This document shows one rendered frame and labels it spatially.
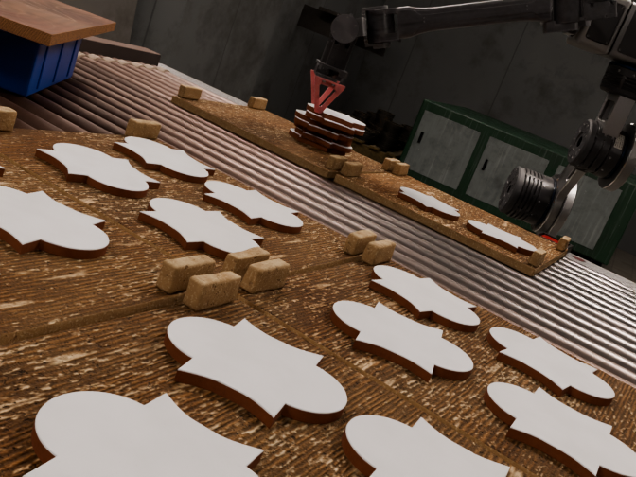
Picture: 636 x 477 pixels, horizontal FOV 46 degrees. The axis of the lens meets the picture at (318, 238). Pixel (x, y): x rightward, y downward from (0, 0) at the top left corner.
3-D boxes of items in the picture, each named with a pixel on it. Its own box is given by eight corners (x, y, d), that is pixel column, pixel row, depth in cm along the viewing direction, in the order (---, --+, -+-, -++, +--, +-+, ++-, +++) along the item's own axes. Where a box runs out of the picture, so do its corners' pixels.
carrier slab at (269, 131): (259, 114, 191) (261, 108, 191) (397, 178, 175) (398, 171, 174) (169, 101, 161) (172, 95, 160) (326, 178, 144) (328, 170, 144)
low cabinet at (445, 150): (610, 248, 850) (645, 179, 828) (602, 276, 671) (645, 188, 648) (438, 173, 918) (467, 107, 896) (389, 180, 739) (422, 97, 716)
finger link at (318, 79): (303, 108, 157) (319, 65, 155) (301, 104, 164) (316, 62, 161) (333, 119, 158) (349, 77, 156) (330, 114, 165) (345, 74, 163)
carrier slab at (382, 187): (398, 179, 175) (401, 172, 175) (565, 256, 159) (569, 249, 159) (332, 181, 144) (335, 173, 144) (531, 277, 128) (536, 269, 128)
